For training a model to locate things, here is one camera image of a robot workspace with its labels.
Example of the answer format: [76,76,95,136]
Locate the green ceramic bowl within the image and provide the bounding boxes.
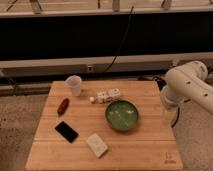
[105,100,139,131]

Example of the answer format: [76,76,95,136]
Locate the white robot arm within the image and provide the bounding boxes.
[160,61,213,124]

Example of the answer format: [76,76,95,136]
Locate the white toy carton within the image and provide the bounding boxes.
[89,88,121,104]

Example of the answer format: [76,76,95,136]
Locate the clear plastic cup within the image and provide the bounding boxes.
[65,75,82,96]

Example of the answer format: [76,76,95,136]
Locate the wooden table board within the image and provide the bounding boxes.
[26,81,183,171]

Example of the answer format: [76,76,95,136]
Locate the brown sausage toy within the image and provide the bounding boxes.
[57,98,69,115]

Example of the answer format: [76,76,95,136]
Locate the black smartphone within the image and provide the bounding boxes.
[55,121,78,143]

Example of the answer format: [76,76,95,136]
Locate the black hanging cable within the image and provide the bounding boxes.
[101,5,135,74]

